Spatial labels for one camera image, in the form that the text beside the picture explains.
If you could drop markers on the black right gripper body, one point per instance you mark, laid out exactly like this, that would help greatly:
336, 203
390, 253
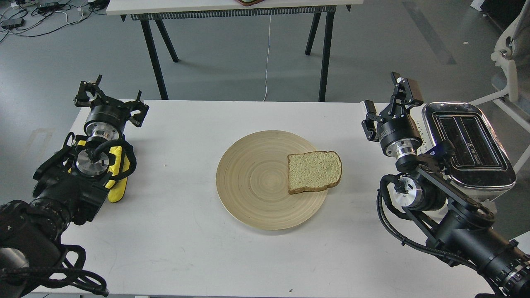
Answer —
396, 130

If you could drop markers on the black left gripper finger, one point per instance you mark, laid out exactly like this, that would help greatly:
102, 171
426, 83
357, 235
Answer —
89, 94
137, 111

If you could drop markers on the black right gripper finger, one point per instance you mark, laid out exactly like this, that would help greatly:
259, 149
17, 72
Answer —
406, 95
371, 118

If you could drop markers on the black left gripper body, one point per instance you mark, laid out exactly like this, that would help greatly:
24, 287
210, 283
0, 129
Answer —
107, 117

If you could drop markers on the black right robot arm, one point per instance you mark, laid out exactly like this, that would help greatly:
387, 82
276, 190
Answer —
421, 208

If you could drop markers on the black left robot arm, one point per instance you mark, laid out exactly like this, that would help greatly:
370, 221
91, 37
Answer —
71, 188

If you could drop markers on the slice of brown bread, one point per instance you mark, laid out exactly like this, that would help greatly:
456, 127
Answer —
313, 171

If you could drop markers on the silver two-slot toaster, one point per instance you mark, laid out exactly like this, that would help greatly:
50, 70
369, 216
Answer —
480, 167

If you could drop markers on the yellow cloth object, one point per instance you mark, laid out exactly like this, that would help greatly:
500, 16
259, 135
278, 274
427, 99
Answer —
106, 163

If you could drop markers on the white table black legs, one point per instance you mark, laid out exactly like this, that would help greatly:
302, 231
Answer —
145, 11

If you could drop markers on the white office chair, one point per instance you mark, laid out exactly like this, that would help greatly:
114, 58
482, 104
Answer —
511, 55

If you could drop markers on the round wooden plate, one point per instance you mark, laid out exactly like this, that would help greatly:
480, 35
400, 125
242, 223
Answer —
252, 181

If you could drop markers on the dark object on far table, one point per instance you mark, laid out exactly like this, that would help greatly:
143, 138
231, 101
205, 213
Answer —
249, 2

